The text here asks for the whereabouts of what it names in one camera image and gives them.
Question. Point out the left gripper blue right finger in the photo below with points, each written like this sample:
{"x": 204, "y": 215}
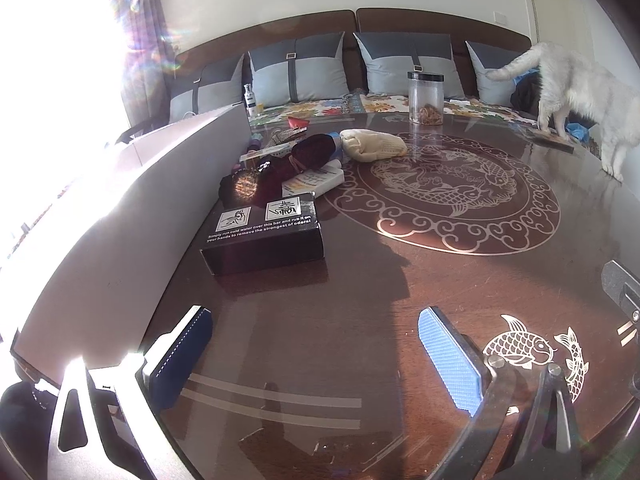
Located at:
{"x": 460, "y": 368}

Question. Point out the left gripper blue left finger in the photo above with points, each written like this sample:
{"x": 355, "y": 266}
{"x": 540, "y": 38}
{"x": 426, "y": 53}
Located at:
{"x": 170, "y": 360}

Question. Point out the black printed cardboard box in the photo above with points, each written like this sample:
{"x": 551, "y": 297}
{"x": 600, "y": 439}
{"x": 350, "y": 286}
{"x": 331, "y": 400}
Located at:
{"x": 253, "y": 238}

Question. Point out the black lace cloth bundle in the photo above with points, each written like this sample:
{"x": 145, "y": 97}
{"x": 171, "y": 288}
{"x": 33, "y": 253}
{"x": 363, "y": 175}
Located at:
{"x": 239, "y": 189}

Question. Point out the cream knitted cloth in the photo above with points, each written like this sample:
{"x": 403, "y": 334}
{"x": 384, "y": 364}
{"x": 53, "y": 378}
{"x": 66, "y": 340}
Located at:
{"x": 366, "y": 145}

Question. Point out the dark glitter cloth roll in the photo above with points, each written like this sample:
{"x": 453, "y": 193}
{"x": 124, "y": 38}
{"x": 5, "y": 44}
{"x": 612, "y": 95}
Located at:
{"x": 309, "y": 154}

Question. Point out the red foil pouch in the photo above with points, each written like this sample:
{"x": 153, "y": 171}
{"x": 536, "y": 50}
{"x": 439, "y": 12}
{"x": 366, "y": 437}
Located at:
{"x": 297, "y": 123}

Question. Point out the purple toy wand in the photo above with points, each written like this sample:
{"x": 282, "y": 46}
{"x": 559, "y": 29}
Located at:
{"x": 255, "y": 143}

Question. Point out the blue white toothpaste box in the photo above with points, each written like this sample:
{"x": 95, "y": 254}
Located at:
{"x": 275, "y": 150}

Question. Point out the white cardboard sorting box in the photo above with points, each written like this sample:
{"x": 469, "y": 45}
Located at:
{"x": 87, "y": 280}

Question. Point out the white cat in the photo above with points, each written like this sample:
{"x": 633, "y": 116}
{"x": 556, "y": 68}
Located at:
{"x": 572, "y": 83}

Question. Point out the brown sofa with floral cover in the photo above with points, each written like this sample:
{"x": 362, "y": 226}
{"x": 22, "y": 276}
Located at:
{"x": 380, "y": 20}

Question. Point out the clear plastic jar black lid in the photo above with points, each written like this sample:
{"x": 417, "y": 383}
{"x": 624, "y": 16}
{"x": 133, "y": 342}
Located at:
{"x": 426, "y": 98}

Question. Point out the grey curtain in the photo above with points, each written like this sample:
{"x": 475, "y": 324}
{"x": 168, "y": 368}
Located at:
{"x": 149, "y": 57}

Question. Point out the grey cushion far left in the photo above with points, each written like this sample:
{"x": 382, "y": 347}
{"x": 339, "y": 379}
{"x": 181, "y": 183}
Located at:
{"x": 213, "y": 86}

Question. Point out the white pump bottle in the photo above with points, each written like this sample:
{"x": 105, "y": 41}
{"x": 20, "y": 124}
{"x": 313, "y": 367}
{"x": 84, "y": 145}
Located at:
{"x": 250, "y": 100}

